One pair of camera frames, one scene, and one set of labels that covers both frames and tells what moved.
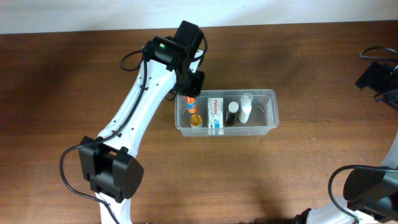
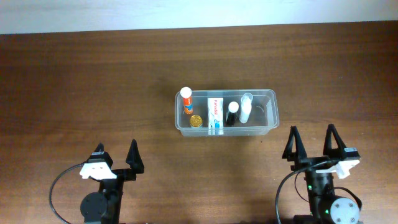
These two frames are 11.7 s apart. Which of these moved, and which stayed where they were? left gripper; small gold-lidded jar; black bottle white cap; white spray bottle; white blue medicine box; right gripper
Moved: right gripper; left gripper
Stayed: black bottle white cap; small gold-lidded jar; white spray bottle; white blue medicine box
